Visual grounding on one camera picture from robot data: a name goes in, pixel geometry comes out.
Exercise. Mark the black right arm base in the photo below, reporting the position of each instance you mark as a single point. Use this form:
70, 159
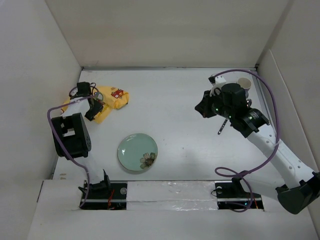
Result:
229, 196

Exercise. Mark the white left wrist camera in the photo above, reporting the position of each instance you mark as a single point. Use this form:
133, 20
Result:
73, 92

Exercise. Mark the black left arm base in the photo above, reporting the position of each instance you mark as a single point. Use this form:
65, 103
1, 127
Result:
103, 197

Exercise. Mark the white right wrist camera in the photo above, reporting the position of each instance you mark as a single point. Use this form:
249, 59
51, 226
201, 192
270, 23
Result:
217, 82

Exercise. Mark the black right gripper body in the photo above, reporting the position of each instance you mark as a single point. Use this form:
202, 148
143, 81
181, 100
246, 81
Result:
213, 104

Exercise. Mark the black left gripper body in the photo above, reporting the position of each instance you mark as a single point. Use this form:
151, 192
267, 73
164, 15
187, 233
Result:
95, 108

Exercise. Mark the metal spoon black handle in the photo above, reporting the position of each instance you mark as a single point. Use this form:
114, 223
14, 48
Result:
248, 102

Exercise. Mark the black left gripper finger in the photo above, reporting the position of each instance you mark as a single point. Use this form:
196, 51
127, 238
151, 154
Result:
97, 108
89, 114

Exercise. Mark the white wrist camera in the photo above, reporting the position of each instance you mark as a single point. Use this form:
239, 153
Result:
73, 92
217, 82

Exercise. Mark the metal fork black handle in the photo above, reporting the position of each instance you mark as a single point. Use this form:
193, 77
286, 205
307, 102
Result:
222, 126

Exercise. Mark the yellow car print cloth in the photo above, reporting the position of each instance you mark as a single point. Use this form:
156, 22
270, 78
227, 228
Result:
114, 99

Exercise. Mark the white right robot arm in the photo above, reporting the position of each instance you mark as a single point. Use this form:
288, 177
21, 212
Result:
299, 184

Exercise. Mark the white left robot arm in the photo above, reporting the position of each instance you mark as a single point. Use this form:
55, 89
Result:
67, 123

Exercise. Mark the green floral plate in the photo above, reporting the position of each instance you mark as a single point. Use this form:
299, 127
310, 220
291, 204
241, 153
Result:
137, 152

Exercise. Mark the purple mug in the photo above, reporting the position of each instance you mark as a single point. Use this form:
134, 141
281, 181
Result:
246, 84

